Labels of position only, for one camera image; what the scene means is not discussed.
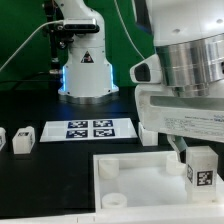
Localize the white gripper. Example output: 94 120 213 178
135 83 224 163

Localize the white square table top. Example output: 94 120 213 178
92 150 224 218

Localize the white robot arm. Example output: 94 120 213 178
56 0 224 152

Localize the white sheet with tags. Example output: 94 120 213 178
40 118 137 142

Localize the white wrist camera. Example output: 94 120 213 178
130 54 162 84

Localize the black camera stand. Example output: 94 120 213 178
42 0 69 77

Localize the grey cable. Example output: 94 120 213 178
0 19 64 73

